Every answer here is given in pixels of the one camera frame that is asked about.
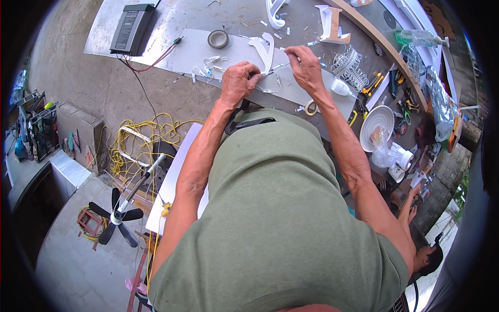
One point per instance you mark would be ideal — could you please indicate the person's right hand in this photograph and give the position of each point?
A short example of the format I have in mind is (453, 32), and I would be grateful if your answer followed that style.
(310, 72)

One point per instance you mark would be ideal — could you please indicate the person's left hand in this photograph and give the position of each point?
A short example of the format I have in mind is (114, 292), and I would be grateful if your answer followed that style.
(236, 84)

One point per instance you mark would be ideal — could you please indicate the person's right fingers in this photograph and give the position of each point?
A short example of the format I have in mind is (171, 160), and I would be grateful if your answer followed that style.
(295, 54)

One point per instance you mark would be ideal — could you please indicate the person's left fingers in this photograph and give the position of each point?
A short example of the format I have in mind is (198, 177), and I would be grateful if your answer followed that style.
(251, 71)

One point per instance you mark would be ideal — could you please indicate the white curved letter piece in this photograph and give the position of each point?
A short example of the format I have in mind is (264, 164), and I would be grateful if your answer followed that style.
(267, 52)

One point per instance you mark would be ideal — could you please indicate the white open letter shell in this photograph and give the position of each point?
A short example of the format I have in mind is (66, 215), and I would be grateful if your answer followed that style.
(273, 17)

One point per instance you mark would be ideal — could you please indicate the white and tan letter shell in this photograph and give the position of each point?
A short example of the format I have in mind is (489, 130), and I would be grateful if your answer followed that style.
(330, 23)

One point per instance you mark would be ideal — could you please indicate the grey tape roll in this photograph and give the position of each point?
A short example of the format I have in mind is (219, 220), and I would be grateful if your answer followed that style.
(211, 39)

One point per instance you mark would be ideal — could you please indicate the coiled bundle of LED modules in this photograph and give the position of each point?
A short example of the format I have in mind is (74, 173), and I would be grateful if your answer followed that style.
(349, 68)

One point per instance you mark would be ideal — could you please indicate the white plastic bottle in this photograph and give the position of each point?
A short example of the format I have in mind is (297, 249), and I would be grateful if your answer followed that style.
(340, 87)

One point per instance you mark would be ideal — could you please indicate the grey sheet panel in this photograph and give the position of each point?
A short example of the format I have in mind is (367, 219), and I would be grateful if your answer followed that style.
(199, 50)

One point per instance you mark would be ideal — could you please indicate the yellow utility knife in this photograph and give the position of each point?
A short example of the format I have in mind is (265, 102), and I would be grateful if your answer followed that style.
(372, 84)

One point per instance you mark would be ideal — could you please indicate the white round plate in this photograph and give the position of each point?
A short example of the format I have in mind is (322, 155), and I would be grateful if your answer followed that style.
(376, 119)

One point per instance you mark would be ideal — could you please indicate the black power supply box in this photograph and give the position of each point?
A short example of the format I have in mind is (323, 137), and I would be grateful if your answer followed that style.
(130, 29)

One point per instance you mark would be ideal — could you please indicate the white board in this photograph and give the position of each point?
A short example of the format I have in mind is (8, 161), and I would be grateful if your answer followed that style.
(175, 175)

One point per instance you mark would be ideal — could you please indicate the clear plastic bag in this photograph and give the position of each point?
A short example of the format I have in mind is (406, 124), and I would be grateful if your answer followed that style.
(380, 154)

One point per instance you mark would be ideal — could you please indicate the white pipe fittings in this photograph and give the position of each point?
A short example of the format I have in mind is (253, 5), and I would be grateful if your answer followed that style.
(401, 160)

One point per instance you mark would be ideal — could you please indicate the person's body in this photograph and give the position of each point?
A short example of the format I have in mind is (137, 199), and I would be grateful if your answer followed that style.
(280, 218)

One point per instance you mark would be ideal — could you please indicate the crumpled silver foil bag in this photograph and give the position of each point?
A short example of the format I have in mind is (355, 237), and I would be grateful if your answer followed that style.
(440, 101)

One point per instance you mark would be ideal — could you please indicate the shiny metal sheet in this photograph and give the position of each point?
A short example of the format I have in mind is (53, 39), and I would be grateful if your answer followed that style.
(101, 35)

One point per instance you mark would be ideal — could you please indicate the yellow plug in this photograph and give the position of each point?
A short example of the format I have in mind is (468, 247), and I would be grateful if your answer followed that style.
(166, 209)

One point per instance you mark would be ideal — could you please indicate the grey concrete block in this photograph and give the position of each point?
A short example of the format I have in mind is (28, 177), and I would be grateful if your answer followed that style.
(84, 124)

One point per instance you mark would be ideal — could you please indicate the row of flip-flops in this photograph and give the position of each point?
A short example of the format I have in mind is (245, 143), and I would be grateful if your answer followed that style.
(74, 144)

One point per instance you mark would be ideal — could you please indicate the black bladed standing fan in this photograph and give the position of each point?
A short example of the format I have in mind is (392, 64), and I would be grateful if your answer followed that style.
(117, 216)

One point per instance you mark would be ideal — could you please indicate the white cabinet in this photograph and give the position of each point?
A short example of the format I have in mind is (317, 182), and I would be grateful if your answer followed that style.
(68, 175)

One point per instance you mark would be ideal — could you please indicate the black rack with goods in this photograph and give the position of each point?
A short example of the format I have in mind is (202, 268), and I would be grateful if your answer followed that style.
(37, 124)

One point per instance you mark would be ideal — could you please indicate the red metal stand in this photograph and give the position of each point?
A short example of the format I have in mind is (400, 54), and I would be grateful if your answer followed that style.
(137, 269)

